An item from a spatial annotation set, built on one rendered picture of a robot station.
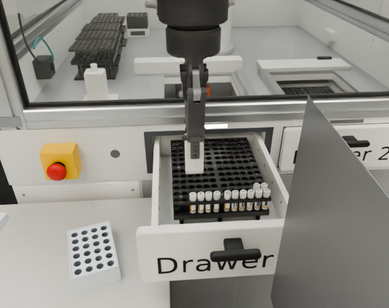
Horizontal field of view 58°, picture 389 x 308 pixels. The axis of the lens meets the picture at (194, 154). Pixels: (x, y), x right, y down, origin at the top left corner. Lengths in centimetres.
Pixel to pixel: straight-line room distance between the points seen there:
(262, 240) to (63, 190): 52
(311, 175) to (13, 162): 67
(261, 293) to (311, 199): 82
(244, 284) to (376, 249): 88
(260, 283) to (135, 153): 60
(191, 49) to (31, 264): 52
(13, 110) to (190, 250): 48
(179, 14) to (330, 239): 31
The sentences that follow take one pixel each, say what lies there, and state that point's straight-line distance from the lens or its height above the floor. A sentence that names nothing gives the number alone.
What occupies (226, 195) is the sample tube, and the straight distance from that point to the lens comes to 63.
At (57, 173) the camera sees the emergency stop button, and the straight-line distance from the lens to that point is 78.
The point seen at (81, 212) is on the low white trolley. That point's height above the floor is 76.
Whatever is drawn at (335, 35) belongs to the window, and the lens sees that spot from 80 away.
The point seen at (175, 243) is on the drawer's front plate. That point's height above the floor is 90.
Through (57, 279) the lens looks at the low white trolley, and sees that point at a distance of 73.
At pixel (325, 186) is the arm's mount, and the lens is 40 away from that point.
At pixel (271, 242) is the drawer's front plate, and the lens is 58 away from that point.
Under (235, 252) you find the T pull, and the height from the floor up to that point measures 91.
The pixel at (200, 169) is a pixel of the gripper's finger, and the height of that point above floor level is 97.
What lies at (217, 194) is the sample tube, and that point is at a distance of 62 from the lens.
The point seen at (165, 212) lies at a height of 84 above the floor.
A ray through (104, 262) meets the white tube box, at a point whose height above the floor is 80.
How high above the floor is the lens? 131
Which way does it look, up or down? 32 degrees down
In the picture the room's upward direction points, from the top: straight up
